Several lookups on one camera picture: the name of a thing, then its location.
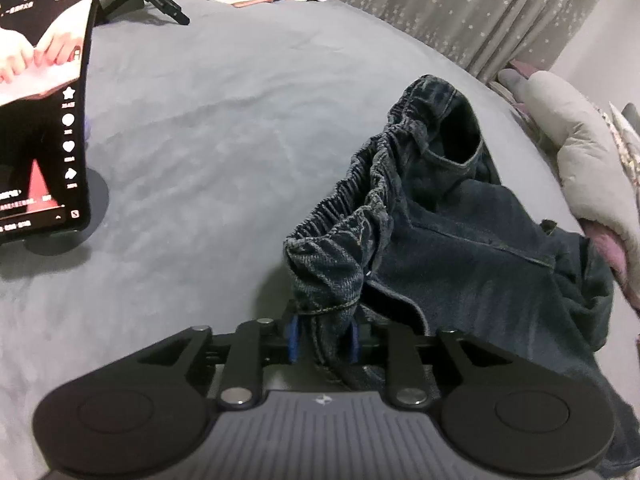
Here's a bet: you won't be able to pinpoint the flower print pillow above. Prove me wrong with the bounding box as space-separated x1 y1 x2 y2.
602 101 640 186

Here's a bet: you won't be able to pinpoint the grey duvet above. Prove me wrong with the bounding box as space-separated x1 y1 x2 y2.
500 70 640 241

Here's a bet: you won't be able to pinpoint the grey bed sheet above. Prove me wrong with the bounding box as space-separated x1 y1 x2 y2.
0 0 640 480

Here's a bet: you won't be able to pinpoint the grey star print curtain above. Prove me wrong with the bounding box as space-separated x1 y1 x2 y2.
270 0 617 82

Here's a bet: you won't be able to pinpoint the black smartphone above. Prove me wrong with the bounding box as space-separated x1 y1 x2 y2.
0 0 108 247

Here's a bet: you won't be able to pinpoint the pink blanket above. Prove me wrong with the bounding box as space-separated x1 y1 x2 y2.
581 220 630 283

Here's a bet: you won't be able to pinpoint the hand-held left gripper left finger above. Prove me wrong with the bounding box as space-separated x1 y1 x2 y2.
135 312 302 407

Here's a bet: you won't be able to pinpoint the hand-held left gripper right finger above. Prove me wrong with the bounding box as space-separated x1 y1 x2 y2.
349 321 507 408

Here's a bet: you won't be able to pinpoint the dark blue jeans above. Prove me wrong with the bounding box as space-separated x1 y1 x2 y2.
282 75 640 480

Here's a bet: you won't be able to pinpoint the small grey pink cushion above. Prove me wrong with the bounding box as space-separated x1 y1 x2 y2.
492 59 537 111

